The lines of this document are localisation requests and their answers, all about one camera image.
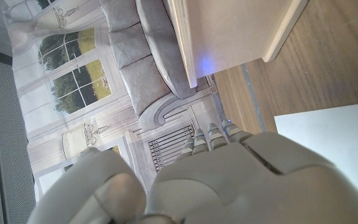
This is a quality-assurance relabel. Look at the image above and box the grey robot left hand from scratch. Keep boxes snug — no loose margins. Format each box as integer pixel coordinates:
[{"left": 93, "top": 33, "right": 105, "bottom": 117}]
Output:
[{"left": 26, "top": 119, "right": 358, "bottom": 224}]

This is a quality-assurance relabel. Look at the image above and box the white paper sheet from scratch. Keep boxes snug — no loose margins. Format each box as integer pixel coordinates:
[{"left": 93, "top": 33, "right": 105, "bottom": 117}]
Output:
[{"left": 273, "top": 101, "right": 358, "bottom": 212}]

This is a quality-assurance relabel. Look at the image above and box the light wooden slotted box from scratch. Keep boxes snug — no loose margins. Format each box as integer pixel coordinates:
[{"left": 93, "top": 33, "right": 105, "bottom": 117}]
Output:
[{"left": 163, "top": 0, "right": 310, "bottom": 89}]

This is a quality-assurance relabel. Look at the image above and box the printed living room backdrop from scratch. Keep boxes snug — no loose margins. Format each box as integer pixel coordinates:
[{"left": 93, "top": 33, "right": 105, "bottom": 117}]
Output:
[{"left": 3, "top": 0, "right": 226, "bottom": 203}]

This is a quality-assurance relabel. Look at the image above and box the grey perforated wall panel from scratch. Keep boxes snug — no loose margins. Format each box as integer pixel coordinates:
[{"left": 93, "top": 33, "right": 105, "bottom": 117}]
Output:
[{"left": 0, "top": 46, "right": 37, "bottom": 224}]

